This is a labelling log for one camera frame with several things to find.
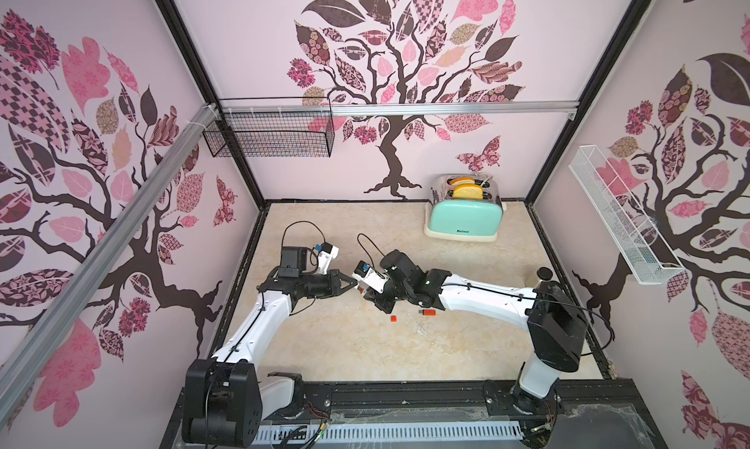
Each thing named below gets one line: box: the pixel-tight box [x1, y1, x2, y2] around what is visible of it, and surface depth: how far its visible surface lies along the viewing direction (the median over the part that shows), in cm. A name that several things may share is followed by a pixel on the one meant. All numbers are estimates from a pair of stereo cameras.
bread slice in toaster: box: [449, 176, 484, 200], surface depth 100 cm
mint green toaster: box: [423, 173, 506, 243], surface depth 102 cm
